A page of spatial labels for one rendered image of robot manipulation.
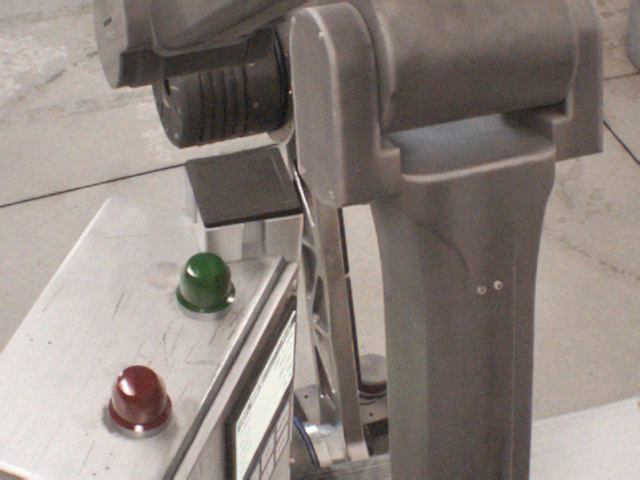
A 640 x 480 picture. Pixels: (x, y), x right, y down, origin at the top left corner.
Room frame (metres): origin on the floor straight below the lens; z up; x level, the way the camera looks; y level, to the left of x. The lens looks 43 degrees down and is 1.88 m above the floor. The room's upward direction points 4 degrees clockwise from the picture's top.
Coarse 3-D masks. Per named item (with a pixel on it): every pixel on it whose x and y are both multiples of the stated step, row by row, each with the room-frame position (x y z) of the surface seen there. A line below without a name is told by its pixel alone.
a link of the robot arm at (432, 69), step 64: (128, 0) 0.63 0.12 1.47; (192, 0) 0.58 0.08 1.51; (256, 0) 0.51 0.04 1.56; (320, 0) 0.40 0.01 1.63; (384, 0) 0.37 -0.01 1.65; (448, 0) 0.37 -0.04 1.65; (512, 0) 0.38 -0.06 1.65; (128, 64) 0.63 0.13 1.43; (384, 64) 0.35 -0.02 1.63; (448, 64) 0.36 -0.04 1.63; (512, 64) 0.37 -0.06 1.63; (576, 64) 0.38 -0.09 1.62; (384, 128) 0.35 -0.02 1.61
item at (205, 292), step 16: (192, 256) 0.40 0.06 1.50; (208, 256) 0.40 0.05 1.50; (192, 272) 0.39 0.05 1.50; (208, 272) 0.39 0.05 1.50; (224, 272) 0.39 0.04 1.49; (176, 288) 0.39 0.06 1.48; (192, 288) 0.38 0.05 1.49; (208, 288) 0.38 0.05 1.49; (224, 288) 0.39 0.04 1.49; (176, 304) 0.39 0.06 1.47; (192, 304) 0.38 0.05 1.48; (208, 304) 0.38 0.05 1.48; (224, 304) 0.39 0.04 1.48; (208, 320) 0.38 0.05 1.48
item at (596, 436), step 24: (600, 408) 0.90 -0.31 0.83; (624, 408) 0.90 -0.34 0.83; (552, 432) 0.86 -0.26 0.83; (576, 432) 0.86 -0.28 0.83; (600, 432) 0.86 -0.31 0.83; (624, 432) 0.86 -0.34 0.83; (384, 456) 0.82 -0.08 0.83; (552, 456) 0.83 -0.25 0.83; (576, 456) 0.83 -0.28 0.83; (600, 456) 0.83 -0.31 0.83; (624, 456) 0.83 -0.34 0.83
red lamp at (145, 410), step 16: (128, 368) 0.33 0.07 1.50; (144, 368) 0.33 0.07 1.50; (112, 384) 0.33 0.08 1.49; (128, 384) 0.32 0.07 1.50; (144, 384) 0.32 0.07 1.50; (160, 384) 0.33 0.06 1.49; (112, 400) 0.32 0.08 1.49; (128, 400) 0.32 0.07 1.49; (144, 400) 0.32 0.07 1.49; (160, 400) 0.32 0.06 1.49; (112, 416) 0.32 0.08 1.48; (128, 416) 0.32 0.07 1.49; (144, 416) 0.32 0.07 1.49; (160, 416) 0.32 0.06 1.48; (128, 432) 0.31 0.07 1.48; (144, 432) 0.31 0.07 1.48; (160, 432) 0.32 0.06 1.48
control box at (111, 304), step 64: (128, 256) 0.42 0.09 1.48; (256, 256) 0.42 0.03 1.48; (64, 320) 0.37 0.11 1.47; (128, 320) 0.38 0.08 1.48; (192, 320) 0.38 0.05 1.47; (256, 320) 0.39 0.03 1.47; (0, 384) 0.33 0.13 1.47; (64, 384) 0.34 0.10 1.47; (192, 384) 0.34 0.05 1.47; (0, 448) 0.30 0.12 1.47; (64, 448) 0.30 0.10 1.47; (128, 448) 0.31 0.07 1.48; (192, 448) 0.32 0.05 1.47
